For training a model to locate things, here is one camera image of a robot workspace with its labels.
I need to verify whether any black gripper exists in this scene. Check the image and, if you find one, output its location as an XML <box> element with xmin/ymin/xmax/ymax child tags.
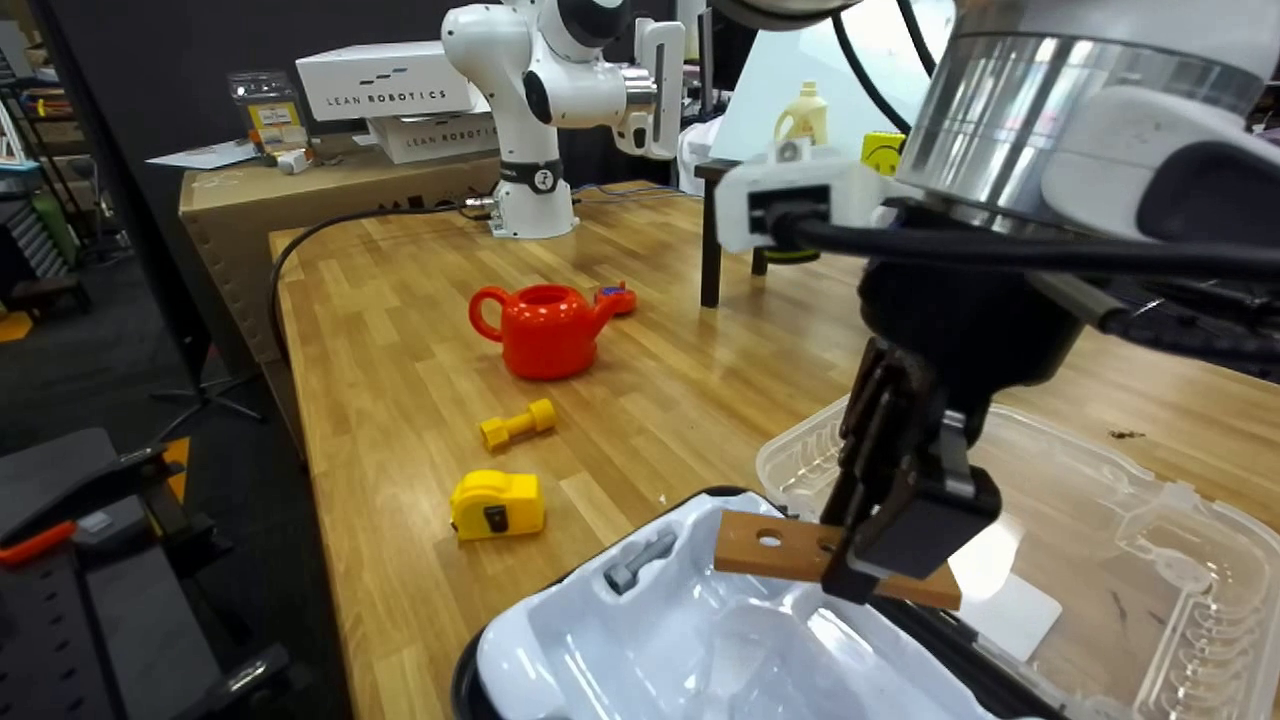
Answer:
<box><xmin>818</xmin><ymin>260</ymin><xmax>1080</xmax><ymax>580</ymax></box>

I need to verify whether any wooden plank with holes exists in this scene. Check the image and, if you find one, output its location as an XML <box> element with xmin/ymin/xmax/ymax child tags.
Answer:
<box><xmin>712</xmin><ymin>513</ymin><xmax>963</xmax><ymax>614</ymax></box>

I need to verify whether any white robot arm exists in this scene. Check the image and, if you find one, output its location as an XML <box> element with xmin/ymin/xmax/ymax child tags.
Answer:
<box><xmin>715</xmin><ymin>0</ymin><xmax>1275</xmax><ymax>602</ymax></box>

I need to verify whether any white electronics box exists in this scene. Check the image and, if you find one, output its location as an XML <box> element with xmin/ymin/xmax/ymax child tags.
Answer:
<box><xmin>297</xmin><ymin>40</ymin><xmax>495</xmax><ymax>163</ymax></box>

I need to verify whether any cardboard box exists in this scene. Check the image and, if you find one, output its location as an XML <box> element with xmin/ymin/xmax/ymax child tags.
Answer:
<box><xmin>174</xmin><ymin>154</ymin><xmax>495</xmax><ymax>389</ymax></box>

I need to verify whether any yellow smiley block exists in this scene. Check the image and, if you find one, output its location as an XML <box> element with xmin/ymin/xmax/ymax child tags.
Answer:
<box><xmin>861</xmin><ymin>131</ymin><xmax>903</xmax><ymax>178</ymax></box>

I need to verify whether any grey toy piece in case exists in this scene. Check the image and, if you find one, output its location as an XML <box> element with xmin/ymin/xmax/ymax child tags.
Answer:
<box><xmin>605</xmin><ymin>537</ymin><xmax>671</xmax><ymax>595</ymax></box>

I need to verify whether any black toy tool case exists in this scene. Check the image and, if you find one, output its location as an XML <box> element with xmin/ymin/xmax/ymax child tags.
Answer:
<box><xmin>449</xmin><ymin>395</ymin><xmax>1280</xmax><ymax>720</ymax></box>

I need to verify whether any yellow detergent bottle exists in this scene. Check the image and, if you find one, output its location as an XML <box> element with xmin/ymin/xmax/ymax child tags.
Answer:
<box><xmin>771</xmin><ymin>79</ymin><xmax>827</xmax><ymax>163</ymax></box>

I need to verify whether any yellow toy bolt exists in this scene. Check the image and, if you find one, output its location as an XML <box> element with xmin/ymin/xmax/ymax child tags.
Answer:
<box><xmin>480</xmin><ymin>400</ymin><xmax>555</xmax><ymax>454</ymax></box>

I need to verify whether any red toy watering can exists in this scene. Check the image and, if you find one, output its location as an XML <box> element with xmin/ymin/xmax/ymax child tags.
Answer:
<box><xmin>468</xmin><ymin>284</ymin><xmax>635</xmax><ymax>381</ymax></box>

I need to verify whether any yellow toy tape measure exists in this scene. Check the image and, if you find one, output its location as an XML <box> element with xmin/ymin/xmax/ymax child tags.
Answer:
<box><xmin>449</xmin><ymin>468</ymin><xmax>546</xmax><ymax>540</ymax></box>

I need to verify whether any black equipment cart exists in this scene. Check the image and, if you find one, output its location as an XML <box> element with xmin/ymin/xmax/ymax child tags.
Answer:
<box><xmin>0</xmin><ymin>427</ymin><xmax>297</xmax><ymax>720</ymax></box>

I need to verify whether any black camera cable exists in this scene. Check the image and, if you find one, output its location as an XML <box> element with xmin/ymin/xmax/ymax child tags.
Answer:
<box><xmin>765</xmin><ymin>0</ymin><xmax>1280</xmax><ymax>335</ymax></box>

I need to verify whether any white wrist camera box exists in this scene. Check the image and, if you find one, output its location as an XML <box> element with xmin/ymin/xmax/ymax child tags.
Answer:
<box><xmin>712</xmin><ymin>160</ymin><xmax>903</xmax><ymax>253</ymax></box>

